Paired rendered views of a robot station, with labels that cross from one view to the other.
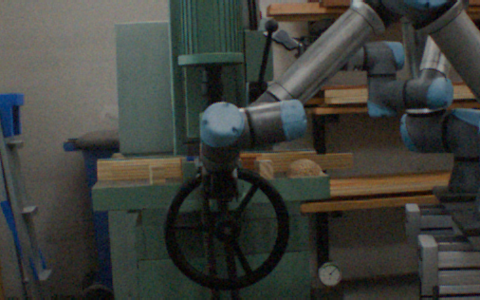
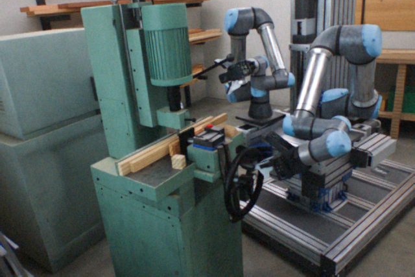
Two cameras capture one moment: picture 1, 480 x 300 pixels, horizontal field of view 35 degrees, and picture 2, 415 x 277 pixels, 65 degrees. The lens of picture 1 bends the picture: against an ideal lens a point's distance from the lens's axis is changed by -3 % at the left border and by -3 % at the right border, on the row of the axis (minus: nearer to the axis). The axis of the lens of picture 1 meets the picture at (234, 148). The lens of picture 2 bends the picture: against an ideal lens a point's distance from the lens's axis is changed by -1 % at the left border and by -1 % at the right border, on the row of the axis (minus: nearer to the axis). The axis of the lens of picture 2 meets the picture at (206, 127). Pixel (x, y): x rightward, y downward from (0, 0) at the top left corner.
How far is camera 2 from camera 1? 1.48 m
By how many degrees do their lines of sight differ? 49
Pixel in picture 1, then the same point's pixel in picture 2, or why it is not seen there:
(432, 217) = (254, 133)
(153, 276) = (187, 221)
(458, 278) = (331, 167)
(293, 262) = not seen: hidden behind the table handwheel
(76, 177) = not seen: outside the picture
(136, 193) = (176, 178)
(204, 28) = (181, 61)
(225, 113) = (345, 137)
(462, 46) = (371, 71)
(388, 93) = (268, 84)
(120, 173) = (137, 166)
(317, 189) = (239, 139)
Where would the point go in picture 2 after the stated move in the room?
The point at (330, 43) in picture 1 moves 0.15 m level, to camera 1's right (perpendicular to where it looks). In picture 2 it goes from (321, 76) to (337, 69)
